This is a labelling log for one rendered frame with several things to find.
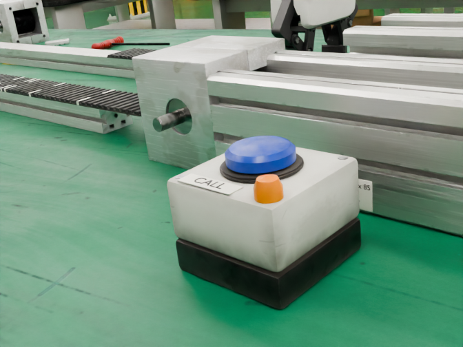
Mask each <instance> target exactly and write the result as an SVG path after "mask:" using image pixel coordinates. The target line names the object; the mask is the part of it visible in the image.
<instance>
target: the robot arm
mask: <svg viewBox="0 0 463 347"><path fill-rule="evenodd" d="M270 1H271V18H272V22H273V26H272V29H271V33H272V34H273V35H274V36H275V37H276V38H284V39H285V49H286V50H293V51H306V52H313V46H314V39H315V33H316V28H317V27H319V26H321V27H322V33H323V36H324V39H325V43H327V44H322V52H330V53H343V54H344V53H347V46H345V45H343V32H344V30H346V29H348V28H351V26H352V23H353V19H354V17H355V15H356V13H357V11H358V5H357V4H356V0H270ZM299 23H301V24H302V26H298V24H299ZM331 25H333V27H332V29H331ZM298 33H305V39H304V42H303V41H302V39H301V38H300V37H299V36H298Z"/></svg>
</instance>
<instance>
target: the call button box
mask: <svg viewBox="0 0 463 347"><path fill-rule="evenodd" d="M265 174H274V175H277V176H278V177H279V179H280V181H281V183H282V184H283V192H284V198H283V199H282V200H281V201H279V202H275V203H271V204H263V203H259V202H256V201H255V200H254V189H253V188H254V183H255V181H256V179H257V177H259V176H261V175H265ZM167 190H168V195H169V203H170V208H171V212H172V220H173V225H174V232H175V234H176V236H177V237H178V238H179V239H177V241H176V250H177V256H178V263H179V266H180V268H181V269H182V270H184V271H187V272H188V273H191V274H194V275H197V276H199V277H201V278H203V279H206V280H209V281H210V282H213V283H215V284H218V285H221V286H223V287H225V288H228V289H230V290H233V291H235V292H237V293H240V294H242V295H245V296H247V297H250V298H252V299H254V300H257V301H259V302H262V303H264V304H266V305H269V306H272V307H274V308H277V309H284V308H285V307H286V306H288V305H289V304H290V303H292V302H293V301H294V300H295V299H296V298H298V297H299V296H300V295H302V294H303V293H304V292H305V291H307V290H308V289H309V288H311V287H312V286H313V285H314V284H315V283H317V282H318V281H319V280H321V279H322V278H323V277H324V276H326V275H327V274H328V273H330V272H331V271H332V270H334V269H335V268H336V267H337V266H338V265H340V264H341V263H342V262H344V261H345V260H346V259H347V258H348V257H350V256H351V255H353V254H354V253H355V252H356V251H357V250H359V249H360V247H361V228H360V220H359V219H357V218H356V217H357V216H358V214H359V210H360V209H359V188H358V162H357V160H356V159H355V158H353V157H348V156H341V155H338V154H330V153H327V152H322V151H315V150H311V149H304V148H300V147H296V161H295V162H294V163H293V164H292V165H290V166H288V167H286V168H284V169H280V170H278V171H272V172H268V173H240V172H236V171H232V170H231V169H229V168H228V167H227V166H226V162H225V154H222V155H220V156H217V157H215V158H213V159H211V160H209V161H207V162H204V163H203V164H201V165H199V166H197V167H194V168H192V169H190V170H188V171H185V172H183V173H181V174H179V175H177V176H174V177H173V178H170V179H169V180H168V181H167Z"/></svg>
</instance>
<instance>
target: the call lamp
mask: <svg viewBox="0 0 463 347"><path fill-rule="evenodd" d="M253 189H254V200H255V201H256V202H259V203H263V204H271V203H275V202H279V201H281V200H282V199H283V198H284V192H283V184H282V183H281V181H280V179H279V177H278V176H277V175H274V174H265V175H261V176H259V177H257V179H256V181H255V183H254V188H253Z"/></svg>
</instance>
